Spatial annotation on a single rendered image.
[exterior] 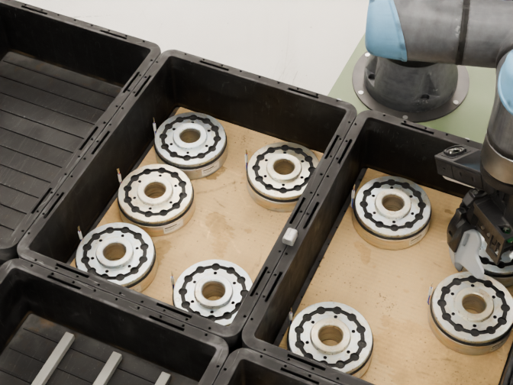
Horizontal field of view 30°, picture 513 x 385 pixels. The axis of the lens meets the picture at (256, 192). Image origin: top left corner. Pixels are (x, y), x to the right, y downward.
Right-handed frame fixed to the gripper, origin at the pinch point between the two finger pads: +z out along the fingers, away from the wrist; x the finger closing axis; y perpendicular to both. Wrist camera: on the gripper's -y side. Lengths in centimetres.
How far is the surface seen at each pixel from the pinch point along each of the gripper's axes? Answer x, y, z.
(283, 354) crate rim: -31.0, 5.8, -8.1
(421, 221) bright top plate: -3.9, -6.6, -1.2
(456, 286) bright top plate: -5.6, 4.0, -1.2
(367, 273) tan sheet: -13.1, -4.5, 2.0
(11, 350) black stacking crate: -58, -15, 2
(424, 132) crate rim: 1.0, -14.9, -7.9
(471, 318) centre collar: -6.9, 8.8, -1.7
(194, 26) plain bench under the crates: -8, -73, 15
